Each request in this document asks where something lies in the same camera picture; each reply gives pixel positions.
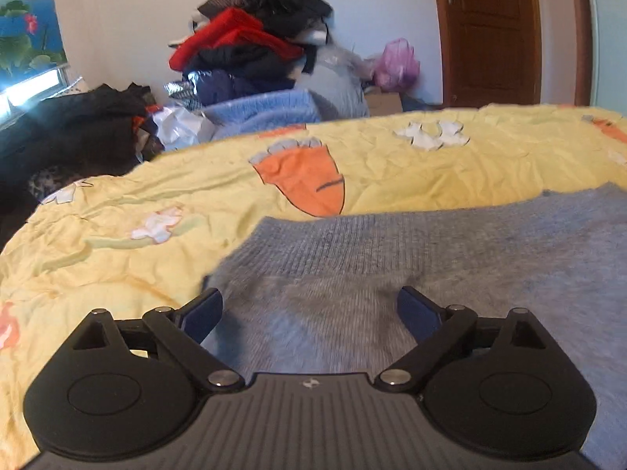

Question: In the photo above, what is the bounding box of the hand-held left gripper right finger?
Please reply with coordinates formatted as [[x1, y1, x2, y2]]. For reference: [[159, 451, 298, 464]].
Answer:
[[373, 285, 545, 393]]

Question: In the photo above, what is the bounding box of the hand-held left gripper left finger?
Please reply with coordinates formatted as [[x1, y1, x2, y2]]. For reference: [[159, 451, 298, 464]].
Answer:
[[72, 288, 246, 393]]

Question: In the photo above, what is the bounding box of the grey sweater with navy sleeves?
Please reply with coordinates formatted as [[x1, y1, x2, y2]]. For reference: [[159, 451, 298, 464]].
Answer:
[[201, 181, 627, 470]]

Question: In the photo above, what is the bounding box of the pile of dark and red clothes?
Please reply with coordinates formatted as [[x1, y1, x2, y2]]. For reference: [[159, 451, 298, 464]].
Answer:
[[167, 0, 334, 108]]

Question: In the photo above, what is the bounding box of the yellow printed bedsheet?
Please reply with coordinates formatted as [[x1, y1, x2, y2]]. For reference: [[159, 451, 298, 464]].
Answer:
[[0, 103, 627, 470]]

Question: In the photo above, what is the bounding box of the white crumpled plastic bag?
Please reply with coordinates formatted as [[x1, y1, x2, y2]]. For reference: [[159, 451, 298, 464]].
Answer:
[[147, 105, 216, 152]]

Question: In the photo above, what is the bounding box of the cardboard box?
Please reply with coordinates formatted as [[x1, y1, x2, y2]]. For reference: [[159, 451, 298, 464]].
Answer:
[[365, 89, 403, 117]]

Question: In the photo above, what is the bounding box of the light blue fleece blanket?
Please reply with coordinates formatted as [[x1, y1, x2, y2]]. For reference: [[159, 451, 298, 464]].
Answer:
[[201, 89, 321, 140]]

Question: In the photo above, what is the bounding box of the black coat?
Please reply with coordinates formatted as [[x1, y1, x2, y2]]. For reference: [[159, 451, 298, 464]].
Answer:
[[0, 83, 165, 250]]

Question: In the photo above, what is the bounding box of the pink plastic bag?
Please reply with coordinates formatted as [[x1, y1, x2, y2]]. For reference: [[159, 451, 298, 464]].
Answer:
[[372, 38, 421, 93]]

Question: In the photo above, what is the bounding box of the window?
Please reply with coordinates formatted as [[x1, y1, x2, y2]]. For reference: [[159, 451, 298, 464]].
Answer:
[[0, 61, 84, 118]]

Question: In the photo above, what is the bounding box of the brown wooden door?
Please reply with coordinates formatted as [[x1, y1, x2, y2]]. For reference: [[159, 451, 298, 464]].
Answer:
[[430, 0, 593, 108]]

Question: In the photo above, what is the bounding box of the light blue wardrobe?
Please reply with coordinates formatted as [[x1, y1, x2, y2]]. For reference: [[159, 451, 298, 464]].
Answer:
[[583, 0, 627, 108]]

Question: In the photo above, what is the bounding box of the lotus print window blind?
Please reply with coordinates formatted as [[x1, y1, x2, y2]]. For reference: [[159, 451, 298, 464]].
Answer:
[[0, 0, 67, 81]]

